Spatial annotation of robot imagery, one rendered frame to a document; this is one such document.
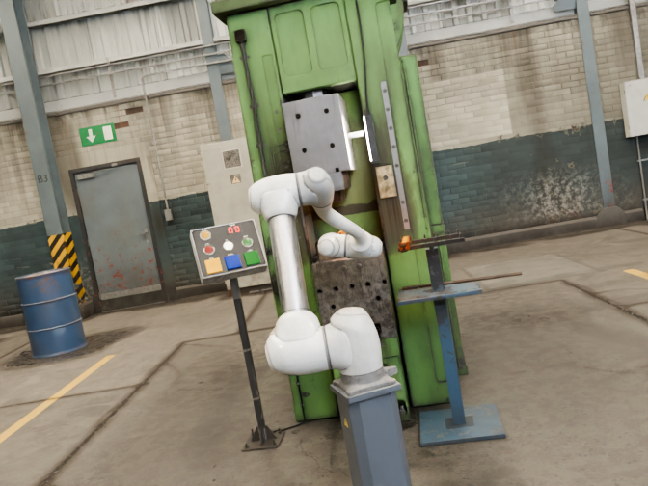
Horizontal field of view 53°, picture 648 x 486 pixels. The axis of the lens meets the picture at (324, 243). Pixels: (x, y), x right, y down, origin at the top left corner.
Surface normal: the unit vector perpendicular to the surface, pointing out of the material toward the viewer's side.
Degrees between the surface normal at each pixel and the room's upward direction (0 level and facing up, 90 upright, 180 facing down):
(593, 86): 90
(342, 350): 91
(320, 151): 90
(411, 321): 90
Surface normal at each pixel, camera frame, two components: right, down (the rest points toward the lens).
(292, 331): -0.18, -0.37
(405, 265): -0.12, 0.11
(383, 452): 0.30, 0.04
